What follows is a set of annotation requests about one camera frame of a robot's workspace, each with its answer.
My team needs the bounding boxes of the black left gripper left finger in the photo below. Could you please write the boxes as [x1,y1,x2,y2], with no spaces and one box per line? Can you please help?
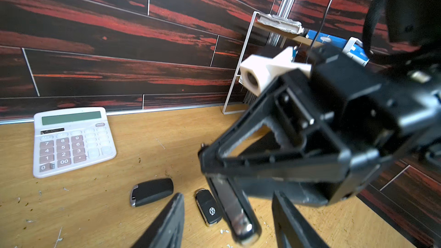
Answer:
[132,193,185,248]

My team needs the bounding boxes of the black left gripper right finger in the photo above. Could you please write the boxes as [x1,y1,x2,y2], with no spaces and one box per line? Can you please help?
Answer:
[272,191,329,248]

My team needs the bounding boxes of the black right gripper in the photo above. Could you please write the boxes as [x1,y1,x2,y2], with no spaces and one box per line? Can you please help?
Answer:
[198,46,441,206]

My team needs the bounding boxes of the small black car key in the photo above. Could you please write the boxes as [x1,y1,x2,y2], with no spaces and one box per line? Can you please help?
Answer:
[206,177,262,247]

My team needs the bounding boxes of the large black smart key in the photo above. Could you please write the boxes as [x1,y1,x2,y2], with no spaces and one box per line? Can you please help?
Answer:
[130,178,174,207]

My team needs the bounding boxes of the black VW car key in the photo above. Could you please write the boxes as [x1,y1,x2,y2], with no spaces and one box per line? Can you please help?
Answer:
[195,189,222,227]

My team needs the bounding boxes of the white calculator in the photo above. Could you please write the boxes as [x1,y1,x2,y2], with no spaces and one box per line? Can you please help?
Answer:
[33,107,117,179]

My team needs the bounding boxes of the white metal shelf rack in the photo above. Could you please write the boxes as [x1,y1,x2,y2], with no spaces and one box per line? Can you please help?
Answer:
[222,11,311,114]

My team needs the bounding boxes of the blue book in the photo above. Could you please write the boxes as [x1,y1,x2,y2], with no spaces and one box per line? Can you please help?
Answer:
[305,30,369,66]

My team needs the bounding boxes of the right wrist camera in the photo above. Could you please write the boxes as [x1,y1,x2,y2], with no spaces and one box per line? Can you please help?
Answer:
[239,47,312,96]

